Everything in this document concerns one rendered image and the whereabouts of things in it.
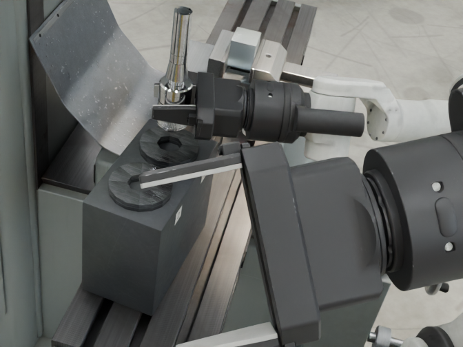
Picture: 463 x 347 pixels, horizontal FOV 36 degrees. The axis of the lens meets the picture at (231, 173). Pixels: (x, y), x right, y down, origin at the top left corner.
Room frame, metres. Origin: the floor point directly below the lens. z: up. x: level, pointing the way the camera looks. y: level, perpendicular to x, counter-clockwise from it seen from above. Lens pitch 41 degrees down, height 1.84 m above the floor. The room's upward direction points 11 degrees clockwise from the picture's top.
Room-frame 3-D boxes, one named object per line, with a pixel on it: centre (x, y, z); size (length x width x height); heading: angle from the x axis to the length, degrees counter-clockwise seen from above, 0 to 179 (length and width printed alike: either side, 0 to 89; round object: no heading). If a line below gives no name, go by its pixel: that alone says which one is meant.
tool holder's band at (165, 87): (0.84, 0.10, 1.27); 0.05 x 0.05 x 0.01
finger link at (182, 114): (0.81, 0.09, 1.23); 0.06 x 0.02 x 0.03; 99
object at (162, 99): (0.84, 0.10, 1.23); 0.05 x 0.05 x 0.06
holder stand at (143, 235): (0.79, 0.11, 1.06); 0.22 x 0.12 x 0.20; 167
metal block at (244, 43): (1.30, 0.02, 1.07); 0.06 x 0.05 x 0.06; 174
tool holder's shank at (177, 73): (0.84, 0.10, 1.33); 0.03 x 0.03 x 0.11
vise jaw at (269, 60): (1.29, -0.03, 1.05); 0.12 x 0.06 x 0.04; 174
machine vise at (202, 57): (1.30, -0.01, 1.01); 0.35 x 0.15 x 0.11; 84
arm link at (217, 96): (0.86, 0.01, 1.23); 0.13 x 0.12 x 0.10; 9
